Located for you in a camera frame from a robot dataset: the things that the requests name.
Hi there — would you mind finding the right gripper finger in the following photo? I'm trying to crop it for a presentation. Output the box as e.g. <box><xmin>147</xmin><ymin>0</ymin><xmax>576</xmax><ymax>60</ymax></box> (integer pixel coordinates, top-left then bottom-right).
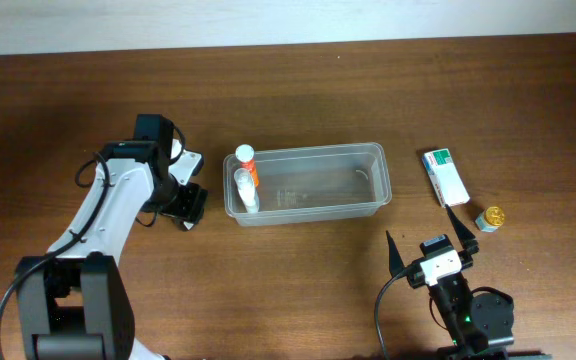
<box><xmin>444</xmin><ymin>205</ymin><xmax>476</xmax><ymax>248</ymax></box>
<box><xmin>386</xmin><ymin>231</ymin><xmax>406</xmax><ymax>278</ymax></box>

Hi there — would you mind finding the dark bottle white cap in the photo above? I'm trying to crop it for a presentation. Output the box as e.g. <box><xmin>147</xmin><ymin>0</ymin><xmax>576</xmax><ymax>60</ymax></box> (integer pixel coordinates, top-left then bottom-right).
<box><xmin>173</xmin><ymin>218</ymin><xmax>197</xmax><ymax>232</ymax></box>

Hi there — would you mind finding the white spray bottle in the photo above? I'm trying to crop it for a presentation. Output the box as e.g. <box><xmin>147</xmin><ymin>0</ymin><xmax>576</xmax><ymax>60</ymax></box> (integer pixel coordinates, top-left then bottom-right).
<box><xmin>233</xmin><ymin>168</ymin><xmax>260</xmax><ymax>213</ymax></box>

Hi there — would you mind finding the orange tablet tube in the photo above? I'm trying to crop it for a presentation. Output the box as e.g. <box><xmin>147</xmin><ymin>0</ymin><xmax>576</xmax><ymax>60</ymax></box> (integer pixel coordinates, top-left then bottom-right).
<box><xmin>235</xmin><ymin>144</ymin><xmax>259</xmax><ymax>186</ymax></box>

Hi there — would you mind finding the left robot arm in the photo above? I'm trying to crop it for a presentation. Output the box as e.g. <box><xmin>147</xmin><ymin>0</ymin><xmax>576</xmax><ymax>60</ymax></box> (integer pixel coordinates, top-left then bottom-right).
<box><xmin>5</xmin><ymin>114</ymin><xmax>207</xmax><ymax>359</ymax></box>

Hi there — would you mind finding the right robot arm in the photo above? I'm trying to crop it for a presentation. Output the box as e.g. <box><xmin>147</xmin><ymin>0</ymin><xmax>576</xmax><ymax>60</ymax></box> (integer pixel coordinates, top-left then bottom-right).
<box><xmin>374</xmin><ymin>208</ymin><xmax>552</xmax><ymax>360</ymax></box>

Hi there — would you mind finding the clear plastic container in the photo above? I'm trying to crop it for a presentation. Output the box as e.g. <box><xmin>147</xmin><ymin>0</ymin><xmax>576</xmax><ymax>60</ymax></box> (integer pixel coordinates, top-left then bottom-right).
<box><xmin>223</xmin><ymin>142</ymin><xmax>392</xmax><ymax>227</ymax></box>

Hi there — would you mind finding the small jar gold lid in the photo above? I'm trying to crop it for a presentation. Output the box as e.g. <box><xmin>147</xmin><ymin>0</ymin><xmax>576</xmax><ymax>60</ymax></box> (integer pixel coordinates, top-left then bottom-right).
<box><xmin>475</xmin><ymin>206</ymin><xmax>505</xmax><ymax>232</ymax></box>

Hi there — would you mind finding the white green medicine box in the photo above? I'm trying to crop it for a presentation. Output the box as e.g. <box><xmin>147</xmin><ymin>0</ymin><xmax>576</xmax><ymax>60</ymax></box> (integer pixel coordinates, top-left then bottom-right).
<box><xmin>422</xmin><ymin>148</ymin><xmax>470</xmax><ymax>207</ymax></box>

